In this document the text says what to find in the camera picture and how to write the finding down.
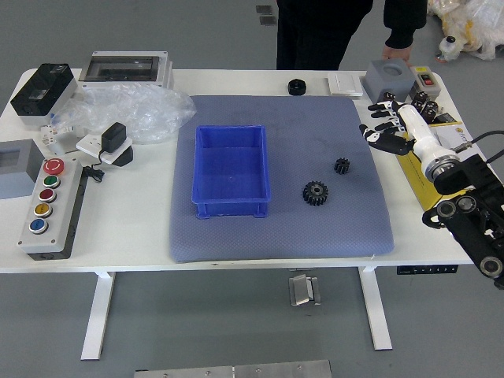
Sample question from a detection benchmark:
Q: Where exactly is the person's left hand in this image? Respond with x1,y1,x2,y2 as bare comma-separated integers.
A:
381,43,414,69

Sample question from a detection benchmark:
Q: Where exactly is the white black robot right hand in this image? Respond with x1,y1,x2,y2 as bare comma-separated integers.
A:
359,98,454,178

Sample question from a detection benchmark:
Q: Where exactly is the big black gear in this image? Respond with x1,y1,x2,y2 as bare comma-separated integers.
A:
302,180,332,207

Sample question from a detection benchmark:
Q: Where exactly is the yellow white cardboard box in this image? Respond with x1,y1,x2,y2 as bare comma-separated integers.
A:
395,122,484,212

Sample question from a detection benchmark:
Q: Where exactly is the blue plastic box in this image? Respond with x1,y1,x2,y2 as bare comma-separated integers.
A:
191,124,272,220

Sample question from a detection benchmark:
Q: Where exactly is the clear-cover distribution box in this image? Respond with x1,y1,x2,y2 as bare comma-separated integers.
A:
78,50,176,90

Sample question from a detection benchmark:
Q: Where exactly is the grey five-button control box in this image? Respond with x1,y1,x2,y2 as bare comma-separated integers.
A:
17,157,83,261

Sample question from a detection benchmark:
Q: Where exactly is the grey block with round recess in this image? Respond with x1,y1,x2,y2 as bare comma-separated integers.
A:
361,59,417,106

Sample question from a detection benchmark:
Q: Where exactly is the white bottle black cap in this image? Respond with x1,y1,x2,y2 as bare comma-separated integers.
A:
437,35,465,63

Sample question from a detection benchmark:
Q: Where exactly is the person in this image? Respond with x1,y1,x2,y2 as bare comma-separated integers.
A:
275,0,426,71

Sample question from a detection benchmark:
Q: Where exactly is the yellowish plastic bag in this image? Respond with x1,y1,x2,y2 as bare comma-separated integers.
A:
427,0,504,61

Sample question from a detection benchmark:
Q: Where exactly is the black table control panel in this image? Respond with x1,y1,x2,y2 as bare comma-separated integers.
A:
396,265,460,276

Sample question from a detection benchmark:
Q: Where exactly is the grey-blue foam mat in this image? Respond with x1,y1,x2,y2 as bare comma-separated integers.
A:
169,94,395,264

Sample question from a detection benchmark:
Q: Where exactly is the white table leg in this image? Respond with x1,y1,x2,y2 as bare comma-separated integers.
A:
357,266,394,351
80,271,116,361

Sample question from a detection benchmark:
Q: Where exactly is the clear plastic bag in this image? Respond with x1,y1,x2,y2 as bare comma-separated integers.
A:
50,82,197,145

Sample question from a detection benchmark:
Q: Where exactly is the black power adapter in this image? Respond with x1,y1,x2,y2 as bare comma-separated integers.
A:
101,121,128,153

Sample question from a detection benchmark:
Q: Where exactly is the white power socket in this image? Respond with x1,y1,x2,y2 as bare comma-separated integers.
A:
76,132,135,169

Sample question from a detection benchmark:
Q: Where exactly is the white terminal connector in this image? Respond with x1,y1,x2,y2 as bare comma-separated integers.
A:
40,122,76,143

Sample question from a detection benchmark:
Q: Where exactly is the grey two-button switch box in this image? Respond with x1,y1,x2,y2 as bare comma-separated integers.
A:
409,65,442,99

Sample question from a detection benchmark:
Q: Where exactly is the white wall switch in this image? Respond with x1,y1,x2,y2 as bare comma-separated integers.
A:
326,72,364,97

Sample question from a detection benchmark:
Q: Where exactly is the metal floor bracket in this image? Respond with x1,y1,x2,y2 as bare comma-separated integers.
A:
288,274,323,307

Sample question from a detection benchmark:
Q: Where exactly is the black adapter cord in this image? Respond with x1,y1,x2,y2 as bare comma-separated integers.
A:
81,149,106,184

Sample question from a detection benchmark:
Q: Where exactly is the black and grey enclosure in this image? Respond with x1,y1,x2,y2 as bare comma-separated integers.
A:
9,62,79,128

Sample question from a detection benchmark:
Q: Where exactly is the grey enclosure with window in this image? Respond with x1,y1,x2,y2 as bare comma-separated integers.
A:
0,138,45,201

